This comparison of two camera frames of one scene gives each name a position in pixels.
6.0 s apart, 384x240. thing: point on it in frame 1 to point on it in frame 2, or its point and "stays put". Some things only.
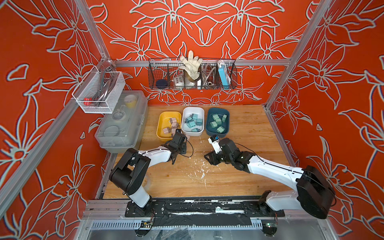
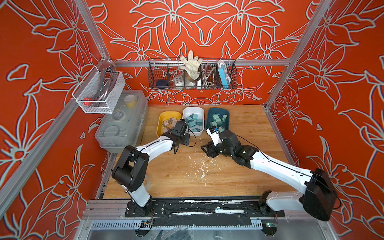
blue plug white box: [199, 122] stays put
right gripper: [212, 160] to [210, 149]
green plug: [224, 118] stays put
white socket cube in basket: [179, 82] stays put
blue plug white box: [190, 123] stays put
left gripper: [184, 147] to [187, 139]
